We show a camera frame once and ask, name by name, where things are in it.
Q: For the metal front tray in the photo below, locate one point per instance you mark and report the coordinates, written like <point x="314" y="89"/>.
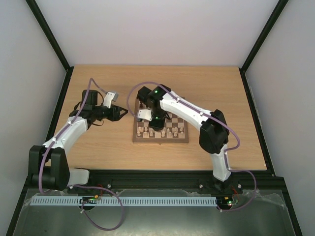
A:
<point x="267" y="215"/>

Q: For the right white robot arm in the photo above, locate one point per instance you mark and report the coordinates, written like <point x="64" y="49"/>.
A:
<point x="213" y="132"/>

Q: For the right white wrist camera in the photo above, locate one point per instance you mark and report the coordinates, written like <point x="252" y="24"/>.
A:
<point x="144" y="114"/>

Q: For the right black frame post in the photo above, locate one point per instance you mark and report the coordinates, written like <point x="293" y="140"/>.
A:
<point x="281" y="4"/>

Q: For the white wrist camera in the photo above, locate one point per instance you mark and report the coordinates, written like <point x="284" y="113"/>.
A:
<point x="144" y="114"/>
<point x="110" y="97"/>

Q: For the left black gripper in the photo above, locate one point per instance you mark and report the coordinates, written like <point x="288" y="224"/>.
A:
<point x="115" y="115"/>

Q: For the left black frame post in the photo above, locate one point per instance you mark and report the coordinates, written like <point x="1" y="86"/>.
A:
<point x="36" y="11"/>

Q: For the black frame post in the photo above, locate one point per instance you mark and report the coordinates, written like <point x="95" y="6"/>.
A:
<point x="36" y="11"/>
<point x="281" y="4"/>

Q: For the grey slotted cable duct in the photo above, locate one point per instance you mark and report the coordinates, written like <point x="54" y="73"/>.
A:
<point x="125" y="201"/>

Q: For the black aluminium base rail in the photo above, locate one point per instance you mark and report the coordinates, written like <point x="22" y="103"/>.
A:
<point x="200" y="181"/>

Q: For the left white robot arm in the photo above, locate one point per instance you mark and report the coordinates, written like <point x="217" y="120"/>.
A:
<point x="48" y="166"/>

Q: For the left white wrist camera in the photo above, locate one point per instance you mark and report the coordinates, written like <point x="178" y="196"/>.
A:
<point x="110" y="97"/>

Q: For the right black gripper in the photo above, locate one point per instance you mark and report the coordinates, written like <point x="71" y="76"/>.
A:
<point x="156" y="124"/>

